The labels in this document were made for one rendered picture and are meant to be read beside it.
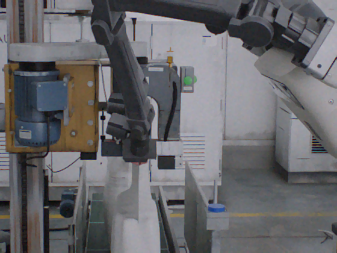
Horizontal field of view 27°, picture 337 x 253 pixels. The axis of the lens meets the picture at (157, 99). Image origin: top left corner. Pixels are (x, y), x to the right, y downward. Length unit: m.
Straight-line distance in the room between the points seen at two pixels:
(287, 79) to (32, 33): 1.11
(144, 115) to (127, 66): 0.18
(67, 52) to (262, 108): 4.55
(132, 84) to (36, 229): 0.98
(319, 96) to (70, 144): 1.08
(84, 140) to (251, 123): 4.31
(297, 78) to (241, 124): 5.00
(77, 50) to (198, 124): 3.06
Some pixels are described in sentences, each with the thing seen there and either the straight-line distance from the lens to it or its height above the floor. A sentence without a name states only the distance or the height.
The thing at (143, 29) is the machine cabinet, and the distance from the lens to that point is 5.16.
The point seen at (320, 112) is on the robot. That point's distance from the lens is 1.71.
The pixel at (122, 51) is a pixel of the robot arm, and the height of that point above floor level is 1.43.
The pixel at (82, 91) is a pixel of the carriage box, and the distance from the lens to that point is 2.45.
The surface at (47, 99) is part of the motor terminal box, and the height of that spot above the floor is 1.25.
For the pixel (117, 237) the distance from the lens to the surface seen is 2.48.
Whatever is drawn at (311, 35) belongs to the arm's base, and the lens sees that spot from 1.52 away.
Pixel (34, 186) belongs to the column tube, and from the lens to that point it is 2.59.
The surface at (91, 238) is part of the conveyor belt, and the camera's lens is 3.56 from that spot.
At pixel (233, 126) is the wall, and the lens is 6.65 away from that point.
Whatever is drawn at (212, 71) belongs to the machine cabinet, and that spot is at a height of 1.05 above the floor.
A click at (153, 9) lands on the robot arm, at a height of 1.54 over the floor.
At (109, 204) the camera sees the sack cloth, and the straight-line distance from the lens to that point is 3.19.
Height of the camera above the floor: 1.55
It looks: 8 degrees down
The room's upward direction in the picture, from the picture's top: 1 degrees clockwise
